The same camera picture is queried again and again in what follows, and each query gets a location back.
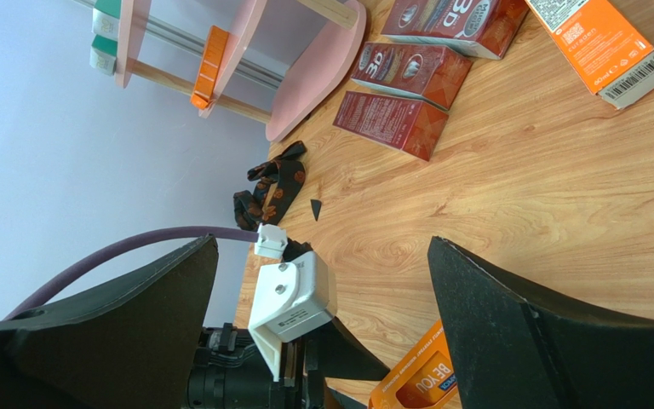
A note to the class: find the red toothpaste box front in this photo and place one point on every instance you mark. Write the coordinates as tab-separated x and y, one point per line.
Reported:
408	125

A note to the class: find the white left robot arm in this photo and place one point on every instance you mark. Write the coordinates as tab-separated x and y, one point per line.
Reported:
228	370

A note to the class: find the pink three-tier shelf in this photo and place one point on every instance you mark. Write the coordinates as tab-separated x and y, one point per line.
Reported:
318	71

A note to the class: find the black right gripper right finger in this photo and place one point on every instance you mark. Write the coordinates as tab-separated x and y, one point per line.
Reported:
517	344

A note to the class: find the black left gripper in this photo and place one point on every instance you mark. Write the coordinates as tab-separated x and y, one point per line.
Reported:
339	354

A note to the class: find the small black triangle piece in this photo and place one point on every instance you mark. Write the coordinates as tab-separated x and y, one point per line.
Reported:
316	206

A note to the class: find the orange toothpaste box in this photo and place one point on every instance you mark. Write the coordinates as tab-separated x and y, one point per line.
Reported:
613	59
210	65

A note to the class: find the red toothpaste box back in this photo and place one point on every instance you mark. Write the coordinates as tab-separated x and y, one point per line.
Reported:
474	28

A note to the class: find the teal silver toothpaste box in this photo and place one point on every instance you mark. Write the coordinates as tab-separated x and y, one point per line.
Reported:
103	55

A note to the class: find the orange toothpaste box diagonal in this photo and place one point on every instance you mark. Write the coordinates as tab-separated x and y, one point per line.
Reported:
424	378

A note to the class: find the red toothpaste box middle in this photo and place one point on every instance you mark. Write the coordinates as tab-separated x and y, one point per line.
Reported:
427	72

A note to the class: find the red toothpaste box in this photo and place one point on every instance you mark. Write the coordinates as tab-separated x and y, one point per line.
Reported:
408	125
427	72
474	28

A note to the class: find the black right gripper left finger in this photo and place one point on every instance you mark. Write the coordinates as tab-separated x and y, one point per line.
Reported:
127	343

